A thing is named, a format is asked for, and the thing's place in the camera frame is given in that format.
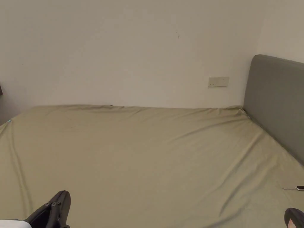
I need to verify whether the grey-green padded headboard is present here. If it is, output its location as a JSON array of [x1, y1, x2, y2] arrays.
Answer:
[[243, 54, 304, 166]]

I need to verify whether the bed with olive green sheet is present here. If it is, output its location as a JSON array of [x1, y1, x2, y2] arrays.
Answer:
[[0, 104, 304, 228]]

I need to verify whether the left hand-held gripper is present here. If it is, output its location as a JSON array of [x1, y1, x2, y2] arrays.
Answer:
[[0, 190, 72, 228]]

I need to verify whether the white wall socket plate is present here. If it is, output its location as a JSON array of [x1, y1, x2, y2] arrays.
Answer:
[[208, 76, 230, 88]]

